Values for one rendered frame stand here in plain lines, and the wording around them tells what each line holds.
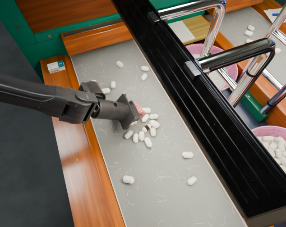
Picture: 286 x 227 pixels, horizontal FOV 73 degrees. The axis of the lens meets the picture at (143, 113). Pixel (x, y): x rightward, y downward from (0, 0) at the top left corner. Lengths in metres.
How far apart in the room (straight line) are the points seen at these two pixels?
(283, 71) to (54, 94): 0.88
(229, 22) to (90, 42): 0.70
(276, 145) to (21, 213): 1.41
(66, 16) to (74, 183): 0.59
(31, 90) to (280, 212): 0.48
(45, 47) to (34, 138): 0.92
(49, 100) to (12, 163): 1.22
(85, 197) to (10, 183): 1.07
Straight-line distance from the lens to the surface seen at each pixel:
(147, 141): 0.63
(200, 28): 1.01
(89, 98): 0.51
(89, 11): 0.86
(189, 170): 0.63
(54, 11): 0.84
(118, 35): 0.86
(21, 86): 0.49
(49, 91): 0.50
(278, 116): 0.85
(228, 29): 1.11
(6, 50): 2.46
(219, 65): 0.34
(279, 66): 1.02
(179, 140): 0.66
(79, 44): 0.83
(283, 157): 0.77
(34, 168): 1.58
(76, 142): 0.66
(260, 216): 0.30
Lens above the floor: 1.34
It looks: 59 degrees down
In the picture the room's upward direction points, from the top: straight up
